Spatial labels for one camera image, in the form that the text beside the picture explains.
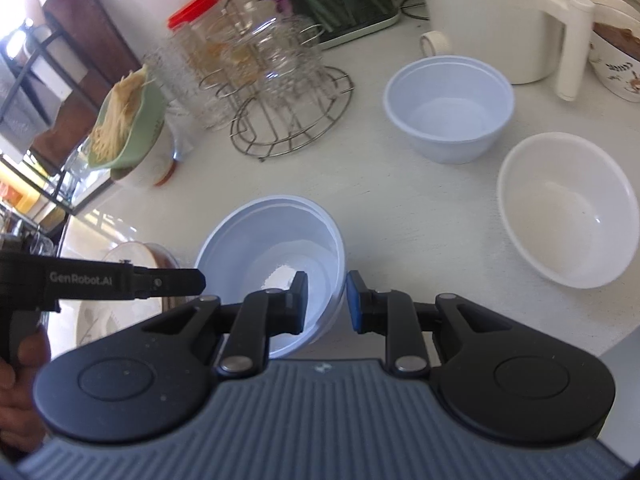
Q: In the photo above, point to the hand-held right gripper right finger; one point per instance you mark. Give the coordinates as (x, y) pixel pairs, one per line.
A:
(355, 305)

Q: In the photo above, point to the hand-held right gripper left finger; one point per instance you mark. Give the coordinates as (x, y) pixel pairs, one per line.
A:
(298, 305)

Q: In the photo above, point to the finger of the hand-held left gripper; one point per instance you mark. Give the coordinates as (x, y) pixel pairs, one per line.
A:
(172, 282)

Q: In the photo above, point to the large grey leaf print plate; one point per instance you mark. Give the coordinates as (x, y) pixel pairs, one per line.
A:
(100, 322)

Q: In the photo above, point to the white plastic bowl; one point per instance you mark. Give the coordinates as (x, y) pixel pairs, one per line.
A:
(285, 240)
(450, 105)

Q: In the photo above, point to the person's left hand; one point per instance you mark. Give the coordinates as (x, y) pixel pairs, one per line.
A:
(17, 390)

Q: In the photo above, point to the white bowl with red base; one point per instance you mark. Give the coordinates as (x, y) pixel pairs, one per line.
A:
(155, 172)

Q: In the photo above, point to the green bowl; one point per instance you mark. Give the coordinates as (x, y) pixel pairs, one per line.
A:
(145, 130)

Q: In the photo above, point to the dry noodles bundle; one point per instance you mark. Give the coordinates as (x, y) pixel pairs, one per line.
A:
(117, 115)

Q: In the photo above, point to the white ceramic bowl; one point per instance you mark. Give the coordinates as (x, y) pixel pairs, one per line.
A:
(565, 215)

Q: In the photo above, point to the clear jar with red lid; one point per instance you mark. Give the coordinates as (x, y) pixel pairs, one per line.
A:
(195, 50)

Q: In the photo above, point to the clear drinking glass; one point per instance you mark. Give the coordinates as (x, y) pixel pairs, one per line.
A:
(240, 45)
(292, 57)

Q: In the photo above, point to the brown cutting board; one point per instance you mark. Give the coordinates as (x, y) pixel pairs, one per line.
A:
(90, 25)

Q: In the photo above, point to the green chopstick holder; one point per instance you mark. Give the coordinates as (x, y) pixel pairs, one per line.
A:
(345, 7)

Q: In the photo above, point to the white kettle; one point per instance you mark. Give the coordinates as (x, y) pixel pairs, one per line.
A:
(485, 20)

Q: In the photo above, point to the printed ceramic bowl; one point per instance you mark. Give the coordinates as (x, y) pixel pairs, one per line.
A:
(617, 67)

